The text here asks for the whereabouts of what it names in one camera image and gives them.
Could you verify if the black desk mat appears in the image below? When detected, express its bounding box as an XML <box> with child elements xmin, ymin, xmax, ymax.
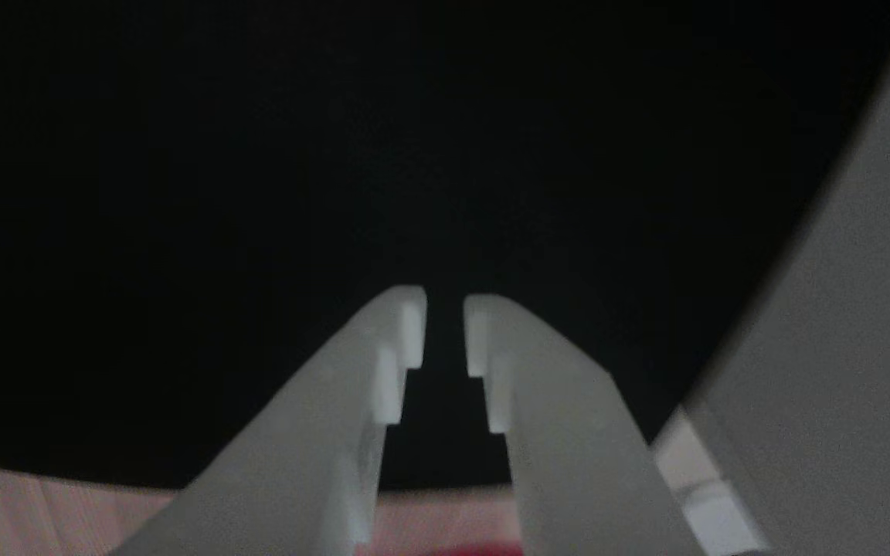
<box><xmin>0</xmin><ymin>0</ymin><xmax>890</xmax><ymax>495</ymax></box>

